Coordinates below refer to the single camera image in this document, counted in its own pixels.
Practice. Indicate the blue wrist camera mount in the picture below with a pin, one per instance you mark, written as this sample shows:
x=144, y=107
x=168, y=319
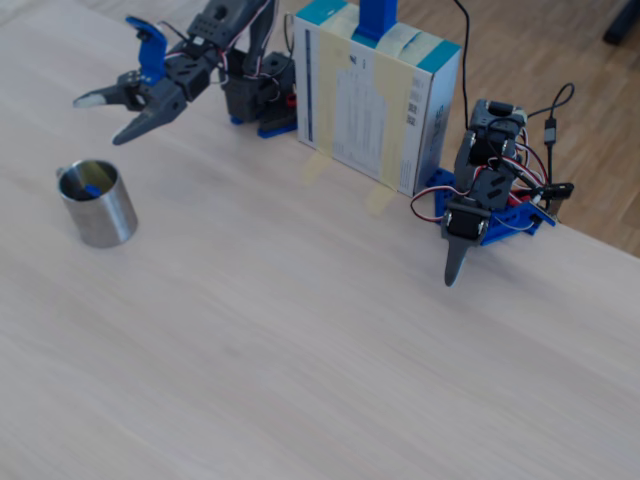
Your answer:
x=152, y=60

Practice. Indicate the blue capped clear ballpoint pen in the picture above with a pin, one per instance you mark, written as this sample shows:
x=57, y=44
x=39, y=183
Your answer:
x=91, y=190

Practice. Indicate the blue upright camera post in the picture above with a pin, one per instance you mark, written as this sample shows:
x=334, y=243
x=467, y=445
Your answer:
x=377, y=20

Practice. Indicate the yellow masking tape strip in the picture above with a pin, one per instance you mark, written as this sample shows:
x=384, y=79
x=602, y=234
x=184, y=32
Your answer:
x=380, y=200
x=312, y=170

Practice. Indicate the black furniture foot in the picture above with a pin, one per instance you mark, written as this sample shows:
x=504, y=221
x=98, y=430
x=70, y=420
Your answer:
x=625, y=25

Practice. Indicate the dark grey follower robot arm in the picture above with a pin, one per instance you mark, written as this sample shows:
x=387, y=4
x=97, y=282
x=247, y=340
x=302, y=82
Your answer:
x=250, y=95

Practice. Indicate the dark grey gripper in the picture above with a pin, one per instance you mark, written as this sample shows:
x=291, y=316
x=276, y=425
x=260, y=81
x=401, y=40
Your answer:
x=161, y=100

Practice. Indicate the white and teal cardboard box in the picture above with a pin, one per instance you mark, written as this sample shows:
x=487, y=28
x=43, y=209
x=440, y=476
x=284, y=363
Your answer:
x=360, y=110

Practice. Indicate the blue leader arm base plate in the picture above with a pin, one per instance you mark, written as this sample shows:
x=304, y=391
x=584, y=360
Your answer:
x=515, y=220

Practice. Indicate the blue follower arm base plate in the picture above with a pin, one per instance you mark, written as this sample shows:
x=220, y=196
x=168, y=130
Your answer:
x=272, y=131

